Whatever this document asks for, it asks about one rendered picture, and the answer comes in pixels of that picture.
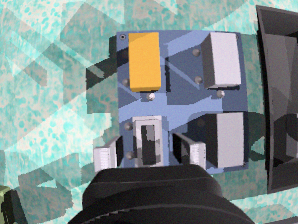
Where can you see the yellow block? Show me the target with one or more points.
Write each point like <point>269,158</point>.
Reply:
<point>144,62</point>

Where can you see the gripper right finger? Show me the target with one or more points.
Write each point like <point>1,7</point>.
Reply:
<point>186,151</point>

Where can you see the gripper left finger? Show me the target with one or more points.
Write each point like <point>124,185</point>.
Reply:
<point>108,156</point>

